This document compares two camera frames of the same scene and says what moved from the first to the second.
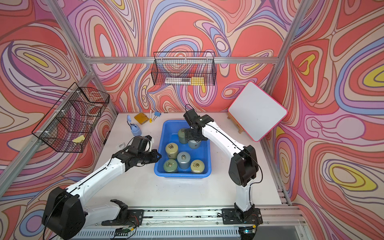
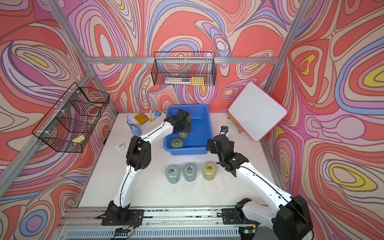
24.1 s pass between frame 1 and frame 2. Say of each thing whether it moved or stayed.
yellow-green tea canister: moved
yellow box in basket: stayed
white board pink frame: stayed
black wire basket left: stayed
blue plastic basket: moved
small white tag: stayed
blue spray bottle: stayed
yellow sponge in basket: stayed
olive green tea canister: moved
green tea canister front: moved
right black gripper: moved
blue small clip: stayed
